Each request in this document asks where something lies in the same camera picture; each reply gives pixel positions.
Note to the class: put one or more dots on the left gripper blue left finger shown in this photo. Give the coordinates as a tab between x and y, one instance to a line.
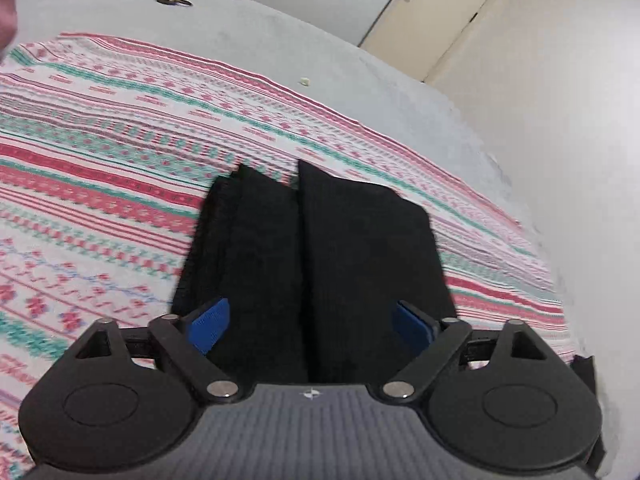
193	334

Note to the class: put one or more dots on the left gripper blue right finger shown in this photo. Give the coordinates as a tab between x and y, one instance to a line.
416	332

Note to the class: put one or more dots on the black pants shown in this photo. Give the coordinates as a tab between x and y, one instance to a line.
312	272

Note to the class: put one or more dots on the cream bedroom door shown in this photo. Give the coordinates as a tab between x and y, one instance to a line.
413	35

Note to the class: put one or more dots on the patterned red green blanket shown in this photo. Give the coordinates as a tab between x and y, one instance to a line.
108	148

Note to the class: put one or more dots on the black glasses on bed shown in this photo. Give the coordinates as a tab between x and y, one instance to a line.
175	3

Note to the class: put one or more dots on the upper pink pillow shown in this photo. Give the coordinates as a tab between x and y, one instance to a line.
8	23

